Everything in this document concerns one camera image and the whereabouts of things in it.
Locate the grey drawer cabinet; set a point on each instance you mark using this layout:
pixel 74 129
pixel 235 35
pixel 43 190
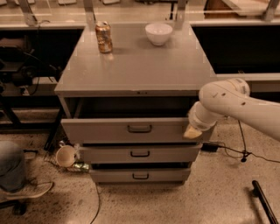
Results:
pixel 135 80

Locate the black office chair base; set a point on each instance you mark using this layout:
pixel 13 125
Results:
pixel 18 207

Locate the orange soda can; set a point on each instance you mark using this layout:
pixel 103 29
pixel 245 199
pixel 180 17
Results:
pixel 103 35

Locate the black metal bar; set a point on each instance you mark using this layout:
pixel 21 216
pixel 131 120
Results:
pixel 258 191

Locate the grey top drawer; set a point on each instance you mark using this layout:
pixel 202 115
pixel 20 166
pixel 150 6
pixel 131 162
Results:
pixel 129 130

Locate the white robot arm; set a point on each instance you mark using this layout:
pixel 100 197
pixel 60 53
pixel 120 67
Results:
pixel 231 98

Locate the dark equipment under bench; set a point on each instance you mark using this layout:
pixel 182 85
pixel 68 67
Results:
pixel 21 67

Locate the white ceramic bowl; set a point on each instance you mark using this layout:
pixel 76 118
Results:
pixel 158 33

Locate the grey middle drawer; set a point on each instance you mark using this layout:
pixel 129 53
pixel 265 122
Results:
pixel 163 153

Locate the person's jeans leg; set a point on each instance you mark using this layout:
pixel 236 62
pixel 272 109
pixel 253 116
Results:
pixel 12 167

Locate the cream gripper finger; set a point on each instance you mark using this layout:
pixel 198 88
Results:
pixel 191 132

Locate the grey sneaker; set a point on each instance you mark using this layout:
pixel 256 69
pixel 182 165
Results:
pixel 30 191

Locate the black power adapter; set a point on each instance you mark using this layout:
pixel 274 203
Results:
pixel 210 147

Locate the grey bottom drawer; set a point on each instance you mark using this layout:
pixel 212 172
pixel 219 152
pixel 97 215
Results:
pixel 140 176

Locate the grey drawer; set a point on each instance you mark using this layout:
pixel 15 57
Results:
pixel 140 176
pixel 129 130
pixel 163 153

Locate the tipped paper cup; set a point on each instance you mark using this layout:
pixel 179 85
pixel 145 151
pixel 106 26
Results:
pixel 65 156

